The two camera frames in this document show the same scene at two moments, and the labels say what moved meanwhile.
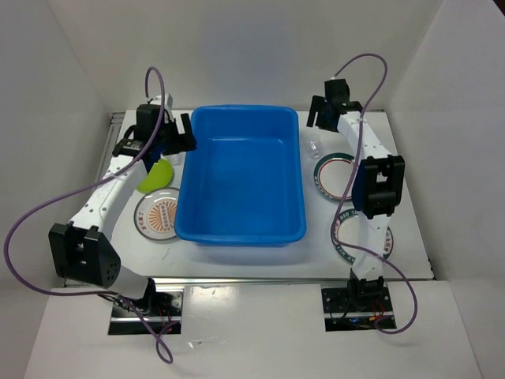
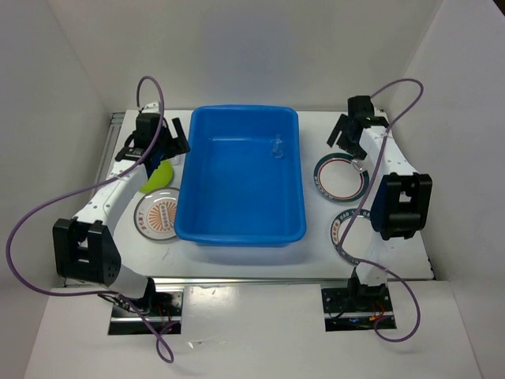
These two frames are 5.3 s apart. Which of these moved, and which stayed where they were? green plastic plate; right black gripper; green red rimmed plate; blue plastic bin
Moved: right black gripper
Stayed: blue plastic bin; green red rimmed plate; green plastic plate
